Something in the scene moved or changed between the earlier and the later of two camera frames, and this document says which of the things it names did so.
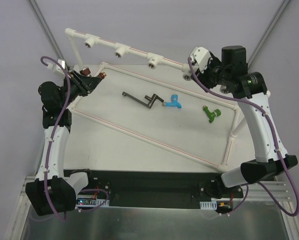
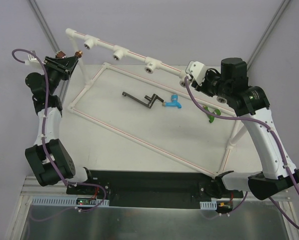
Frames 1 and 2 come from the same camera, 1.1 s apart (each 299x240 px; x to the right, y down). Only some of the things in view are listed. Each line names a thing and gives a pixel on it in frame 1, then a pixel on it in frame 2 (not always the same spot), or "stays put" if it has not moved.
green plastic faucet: x=211 y=115 stays put
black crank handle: x=151 y=103 stays put
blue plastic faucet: x=174 y=103 stays put
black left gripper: x=79 y=83 → x=57 y=66
